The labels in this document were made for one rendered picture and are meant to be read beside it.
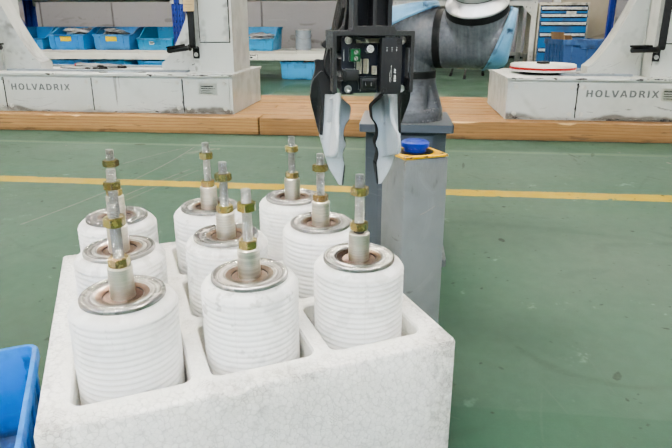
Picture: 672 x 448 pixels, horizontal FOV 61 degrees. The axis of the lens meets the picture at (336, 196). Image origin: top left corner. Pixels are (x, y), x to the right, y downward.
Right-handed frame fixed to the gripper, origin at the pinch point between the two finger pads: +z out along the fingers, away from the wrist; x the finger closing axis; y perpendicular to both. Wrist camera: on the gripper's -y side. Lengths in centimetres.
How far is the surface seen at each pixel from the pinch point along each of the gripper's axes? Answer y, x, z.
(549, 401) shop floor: -5.4, 27.5, 34.6
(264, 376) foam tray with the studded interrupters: 10.6, -10.3, 16.6
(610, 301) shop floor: -32, 53, 35
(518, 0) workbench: -498, 237, -36
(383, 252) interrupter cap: 0.2, 2.8, 9.3
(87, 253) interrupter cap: -3.3, -28.8, 9.3
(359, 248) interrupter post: 2.0, -0.1, 8.0
